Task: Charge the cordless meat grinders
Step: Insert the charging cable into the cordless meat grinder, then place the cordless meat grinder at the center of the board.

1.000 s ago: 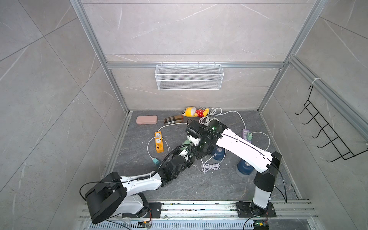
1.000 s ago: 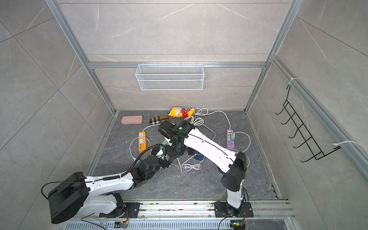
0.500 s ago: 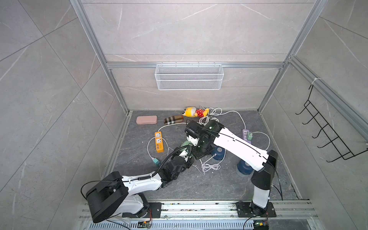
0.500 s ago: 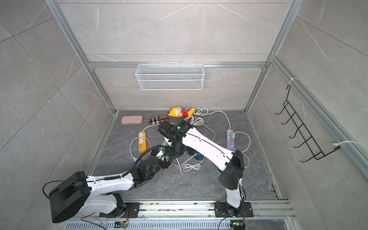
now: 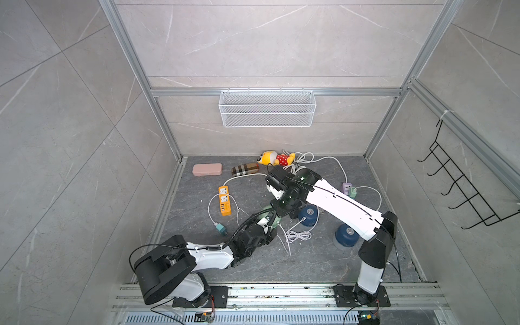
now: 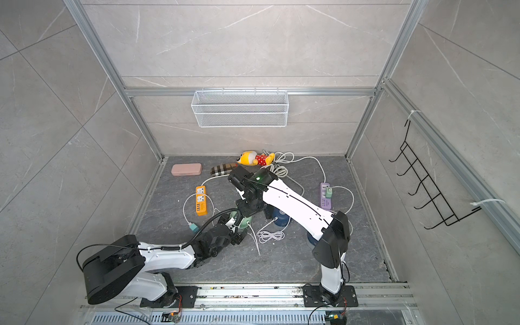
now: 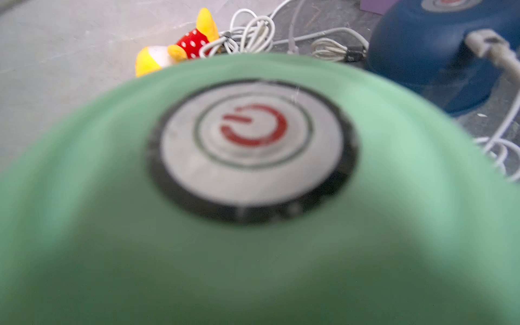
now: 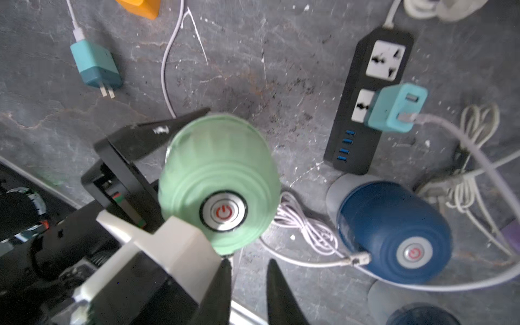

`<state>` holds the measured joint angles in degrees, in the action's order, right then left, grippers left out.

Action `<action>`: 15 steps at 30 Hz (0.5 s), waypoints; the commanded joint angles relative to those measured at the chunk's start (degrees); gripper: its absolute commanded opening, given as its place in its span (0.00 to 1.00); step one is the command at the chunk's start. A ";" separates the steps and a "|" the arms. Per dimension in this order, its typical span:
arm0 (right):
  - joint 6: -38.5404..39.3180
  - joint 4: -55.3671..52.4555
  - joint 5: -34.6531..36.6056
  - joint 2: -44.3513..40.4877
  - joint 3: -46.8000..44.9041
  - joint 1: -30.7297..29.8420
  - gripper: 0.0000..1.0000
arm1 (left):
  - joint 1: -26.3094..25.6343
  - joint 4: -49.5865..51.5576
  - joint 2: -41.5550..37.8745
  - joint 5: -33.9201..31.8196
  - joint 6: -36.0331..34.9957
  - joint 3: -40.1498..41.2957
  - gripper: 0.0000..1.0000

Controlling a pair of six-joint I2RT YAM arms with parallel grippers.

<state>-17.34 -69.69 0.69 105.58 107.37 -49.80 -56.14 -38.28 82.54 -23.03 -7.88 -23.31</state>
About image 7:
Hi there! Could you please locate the green meat grinder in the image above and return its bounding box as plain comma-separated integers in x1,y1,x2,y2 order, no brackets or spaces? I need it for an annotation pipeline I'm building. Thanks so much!
1,54,519,324

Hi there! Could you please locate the blue meat grinder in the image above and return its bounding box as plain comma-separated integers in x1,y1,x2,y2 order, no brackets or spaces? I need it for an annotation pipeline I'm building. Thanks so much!
365,0,519,116

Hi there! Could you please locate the yellow duck plush toy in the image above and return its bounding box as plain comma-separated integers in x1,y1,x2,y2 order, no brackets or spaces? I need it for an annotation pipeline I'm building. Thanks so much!
135,8,219,77

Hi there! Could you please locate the purple power strip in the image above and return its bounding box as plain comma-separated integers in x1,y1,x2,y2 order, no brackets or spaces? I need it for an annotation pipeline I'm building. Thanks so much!
360,0,399,15

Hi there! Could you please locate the white bundled power cord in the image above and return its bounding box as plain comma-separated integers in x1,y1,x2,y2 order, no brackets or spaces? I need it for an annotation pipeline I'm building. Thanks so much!
198,0,371,62

